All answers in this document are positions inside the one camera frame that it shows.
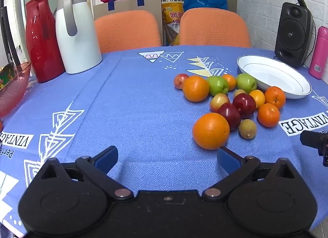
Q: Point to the black metal stand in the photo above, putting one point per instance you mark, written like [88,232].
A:
[7,35]

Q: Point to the dark red plum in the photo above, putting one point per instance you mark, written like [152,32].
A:
[229,116]
[244,104]

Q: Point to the white plate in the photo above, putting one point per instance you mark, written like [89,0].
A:
[274,76]

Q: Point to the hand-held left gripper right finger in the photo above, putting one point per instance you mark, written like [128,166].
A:
[226,159]

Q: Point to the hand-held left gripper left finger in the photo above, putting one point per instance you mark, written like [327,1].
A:
[107,158]

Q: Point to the yellow-orange citrus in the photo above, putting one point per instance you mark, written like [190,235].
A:
[257,98]

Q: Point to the blue bag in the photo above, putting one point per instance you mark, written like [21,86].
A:
[205,0]

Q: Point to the red yellow nectarine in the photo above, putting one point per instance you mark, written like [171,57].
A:
[219,100]
[181,81]

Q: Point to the green printed packet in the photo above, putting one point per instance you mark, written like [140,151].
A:
[6,73]

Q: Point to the yellow snack bag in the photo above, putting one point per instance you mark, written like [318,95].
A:
[173,20]

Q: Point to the blue printed tablecloth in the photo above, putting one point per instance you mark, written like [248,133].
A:
[141,112]

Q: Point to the red thermos jug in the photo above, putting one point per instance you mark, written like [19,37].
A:
[43,43]

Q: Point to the white thermos jug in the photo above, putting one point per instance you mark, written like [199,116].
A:
[82,45]

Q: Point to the black speaker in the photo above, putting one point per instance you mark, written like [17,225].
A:
[292,35]

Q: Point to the pink bottle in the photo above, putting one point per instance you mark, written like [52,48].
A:
[319,53]

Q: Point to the small tangerine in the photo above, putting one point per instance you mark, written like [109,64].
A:
[229,81]

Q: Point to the pink plastic bowl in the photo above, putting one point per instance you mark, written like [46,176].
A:
[12,91]

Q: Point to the large orange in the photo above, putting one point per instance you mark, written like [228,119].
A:
[196,88]
[211,130]

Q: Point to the green apple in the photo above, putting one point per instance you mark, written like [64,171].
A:
[217,85]
[246,82]

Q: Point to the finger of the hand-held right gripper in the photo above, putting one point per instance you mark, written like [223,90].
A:
[314,139]

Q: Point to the orange chair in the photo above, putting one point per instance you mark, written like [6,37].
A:
[128,32]
[215,27]

